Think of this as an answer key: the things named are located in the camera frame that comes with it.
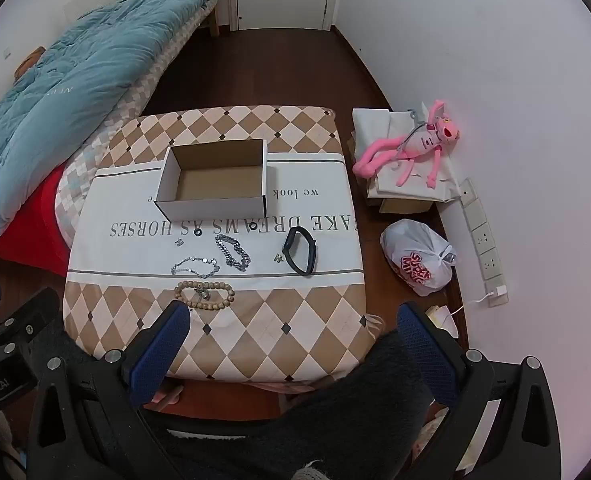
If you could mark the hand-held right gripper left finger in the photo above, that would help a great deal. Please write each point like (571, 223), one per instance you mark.
(161, 345)

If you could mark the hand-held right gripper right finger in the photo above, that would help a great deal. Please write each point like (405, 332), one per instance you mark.
(425, 350)

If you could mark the black smart band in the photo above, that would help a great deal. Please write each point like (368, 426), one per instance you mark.
(288, 252)

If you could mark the white cardboard box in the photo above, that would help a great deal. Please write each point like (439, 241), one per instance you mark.
(210, 187)

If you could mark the small white bag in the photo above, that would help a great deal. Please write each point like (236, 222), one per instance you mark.
(443, 317)

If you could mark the red blanket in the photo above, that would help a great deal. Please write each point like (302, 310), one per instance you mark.
(25, 230)

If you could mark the white charger plug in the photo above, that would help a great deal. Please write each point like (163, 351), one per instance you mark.
(500, 291)

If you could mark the white plastic bag red print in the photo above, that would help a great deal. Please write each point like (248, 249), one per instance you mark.
(410, 240)

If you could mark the checkered table cover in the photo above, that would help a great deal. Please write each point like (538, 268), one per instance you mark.
(275, 320)

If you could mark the person's dark fleece trousers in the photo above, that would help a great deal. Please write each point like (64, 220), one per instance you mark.
(325, 435)

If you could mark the brown cardboard box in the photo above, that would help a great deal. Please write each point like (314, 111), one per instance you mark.
(405, 206)

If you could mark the white printed cloth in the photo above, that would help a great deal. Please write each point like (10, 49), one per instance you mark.
(125, 200)

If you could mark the grey fuzzy cloth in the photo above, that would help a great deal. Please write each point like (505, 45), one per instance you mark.
(313, 471)

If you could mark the pink plush toy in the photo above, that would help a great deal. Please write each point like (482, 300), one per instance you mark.
(425, 141)

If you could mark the blue quilt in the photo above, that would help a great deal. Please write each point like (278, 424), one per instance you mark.
(75, 100)

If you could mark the white paper bags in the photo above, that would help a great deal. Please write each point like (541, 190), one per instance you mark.
(375, 125)

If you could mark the brown cushion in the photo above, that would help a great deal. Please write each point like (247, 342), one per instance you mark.
(27, 62)

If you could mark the wooden bed leg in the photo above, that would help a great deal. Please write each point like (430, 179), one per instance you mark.
(214, 22)

